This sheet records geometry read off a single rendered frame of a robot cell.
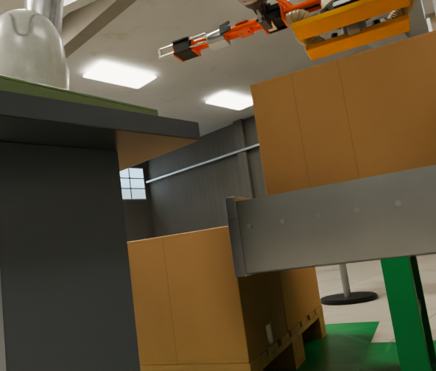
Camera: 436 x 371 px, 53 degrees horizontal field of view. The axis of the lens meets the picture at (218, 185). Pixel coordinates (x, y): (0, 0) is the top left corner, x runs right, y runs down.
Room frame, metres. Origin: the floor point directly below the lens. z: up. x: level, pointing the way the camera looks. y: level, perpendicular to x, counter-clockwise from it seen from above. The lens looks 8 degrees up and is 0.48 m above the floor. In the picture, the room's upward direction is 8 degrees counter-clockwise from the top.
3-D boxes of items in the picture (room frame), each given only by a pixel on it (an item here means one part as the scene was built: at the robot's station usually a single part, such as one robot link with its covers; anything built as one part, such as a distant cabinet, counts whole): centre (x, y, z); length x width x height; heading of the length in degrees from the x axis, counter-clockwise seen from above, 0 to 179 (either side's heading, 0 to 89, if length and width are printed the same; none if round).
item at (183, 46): (1.50, 0.02, 1.24); 0.31 x 0.03 x 0.05; 67
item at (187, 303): (2.02, 0.32, 0.34); 1.20 x 1.00 x 0.40; 66
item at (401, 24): (1.42, -0.54, 1.14); 0.34 x 0.10 x 0.05; 67
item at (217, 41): (1.51, -0.07, 1.24); 0.07 x 0.07 x 0.04; 67
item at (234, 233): (1.47, -0.17, 0.48); 0.70 x 0.03 x 0.15; 156
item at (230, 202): (1.47, -0.17, 0.58); 0.70 x 0.03 x 0.06; 156
